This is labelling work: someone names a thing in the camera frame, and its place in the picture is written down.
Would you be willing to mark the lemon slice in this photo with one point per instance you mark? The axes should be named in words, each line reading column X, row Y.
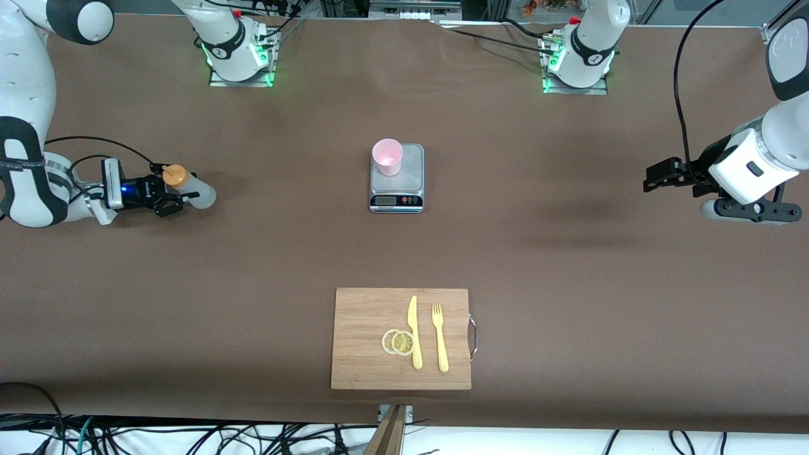
column 386, row 342
column 402, row 343

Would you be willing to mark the wooden post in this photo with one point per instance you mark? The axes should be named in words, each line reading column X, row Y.
column 389, row 436

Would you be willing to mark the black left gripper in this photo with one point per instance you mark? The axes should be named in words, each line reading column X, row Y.
column 697, row 171

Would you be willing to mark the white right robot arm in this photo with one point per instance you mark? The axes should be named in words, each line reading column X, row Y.
column 25, row 76

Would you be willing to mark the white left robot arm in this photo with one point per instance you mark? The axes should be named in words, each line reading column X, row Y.
column 777, row 133

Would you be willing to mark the pink plastic cup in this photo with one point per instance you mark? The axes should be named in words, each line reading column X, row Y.
column 387, row 158

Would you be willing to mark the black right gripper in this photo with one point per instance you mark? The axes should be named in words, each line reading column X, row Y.
column 140, row 191

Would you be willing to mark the wooden cutting board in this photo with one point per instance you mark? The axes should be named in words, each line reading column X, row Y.
column 360, row 316

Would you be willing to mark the yellow plastic fork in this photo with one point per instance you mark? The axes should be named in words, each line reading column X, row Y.
column 442, row 354

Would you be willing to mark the silver digital kitchen scale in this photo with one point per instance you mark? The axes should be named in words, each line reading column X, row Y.
column 407, row 183

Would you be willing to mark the translucent sauce bottle orange cap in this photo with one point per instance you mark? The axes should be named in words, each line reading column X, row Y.
column 199, row 194

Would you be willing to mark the yellow plastic knife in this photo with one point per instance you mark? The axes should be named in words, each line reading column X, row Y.
column 415, row 354

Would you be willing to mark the small metal bracket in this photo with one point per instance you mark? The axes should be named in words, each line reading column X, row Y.
column 409, row 414

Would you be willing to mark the grey metal box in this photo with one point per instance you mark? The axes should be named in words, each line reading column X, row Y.
column 417, row 5

